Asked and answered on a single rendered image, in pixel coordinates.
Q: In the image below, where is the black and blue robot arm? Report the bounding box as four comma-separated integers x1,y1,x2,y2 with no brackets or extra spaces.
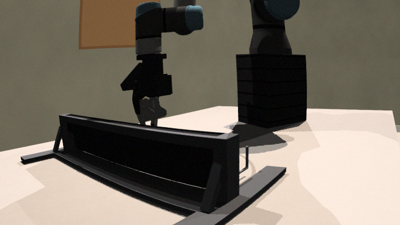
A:
120,0,300,91

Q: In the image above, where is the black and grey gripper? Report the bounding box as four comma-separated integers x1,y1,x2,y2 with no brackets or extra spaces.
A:
132,53,172,126

